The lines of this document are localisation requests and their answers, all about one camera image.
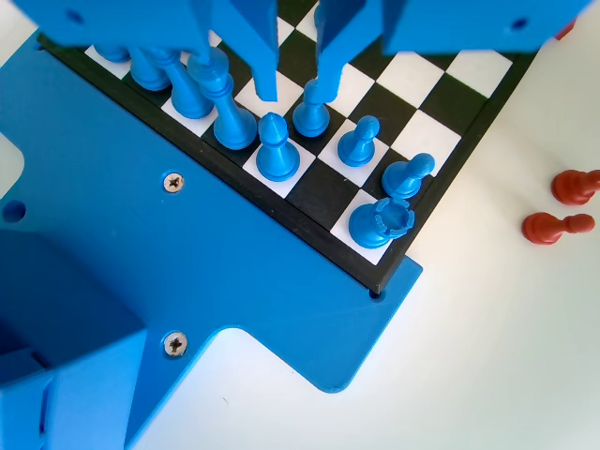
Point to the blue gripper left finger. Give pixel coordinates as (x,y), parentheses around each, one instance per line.
(262,47)

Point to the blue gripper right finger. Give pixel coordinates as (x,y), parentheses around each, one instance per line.
(335,56)

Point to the blue chess bishop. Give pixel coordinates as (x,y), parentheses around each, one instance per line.
(276,159)
(150,75)

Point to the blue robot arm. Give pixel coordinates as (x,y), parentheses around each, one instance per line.
(70,398)

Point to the blue chess pawn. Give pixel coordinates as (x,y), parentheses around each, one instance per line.
(405,178)
(309,117)
(356,145)

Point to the blue chess rook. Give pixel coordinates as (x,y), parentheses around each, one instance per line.
(375,229)

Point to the row of blue chess pieces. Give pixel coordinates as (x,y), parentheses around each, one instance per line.
(234,262)

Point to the red captured piece large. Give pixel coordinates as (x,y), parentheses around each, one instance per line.
(574,187)

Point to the red chess pawn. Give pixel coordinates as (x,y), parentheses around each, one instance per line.
(553,227)

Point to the black and white chessboard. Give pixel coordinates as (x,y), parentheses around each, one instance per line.
(323,192)

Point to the silver screw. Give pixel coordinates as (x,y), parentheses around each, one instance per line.
(173,182)
(175,344)

